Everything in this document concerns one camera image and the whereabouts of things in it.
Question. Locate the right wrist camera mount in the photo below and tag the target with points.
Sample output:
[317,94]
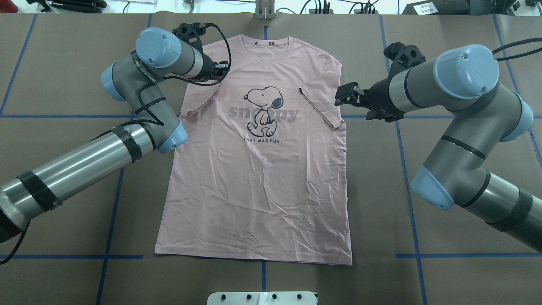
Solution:
[403,57]

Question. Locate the white pedestal base plate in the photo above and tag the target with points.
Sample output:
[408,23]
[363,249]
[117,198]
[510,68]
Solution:
[264,298]

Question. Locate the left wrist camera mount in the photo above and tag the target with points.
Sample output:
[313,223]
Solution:
[191,33]

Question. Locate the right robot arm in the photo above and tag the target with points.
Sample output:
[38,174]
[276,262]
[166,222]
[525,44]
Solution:
[465,81]

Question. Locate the black power adapter box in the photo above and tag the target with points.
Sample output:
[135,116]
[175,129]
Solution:
[426,7]

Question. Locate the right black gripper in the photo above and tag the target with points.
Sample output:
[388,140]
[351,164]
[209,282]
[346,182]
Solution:
[380,98]

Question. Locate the pink Snoopy t-shirt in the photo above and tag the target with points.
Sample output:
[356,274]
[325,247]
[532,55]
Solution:
[263,172]

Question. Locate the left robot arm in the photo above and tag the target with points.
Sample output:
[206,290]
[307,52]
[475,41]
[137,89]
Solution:
[158,55]

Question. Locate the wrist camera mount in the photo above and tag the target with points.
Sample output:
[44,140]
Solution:
[403,57]
[191,33]

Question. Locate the aluminium frame post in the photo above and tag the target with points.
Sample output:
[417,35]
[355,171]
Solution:
[265,9]

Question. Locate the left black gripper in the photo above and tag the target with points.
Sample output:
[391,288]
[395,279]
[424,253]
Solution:
[208,67]

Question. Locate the black folded tripod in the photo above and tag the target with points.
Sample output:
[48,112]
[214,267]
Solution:
[85,6]

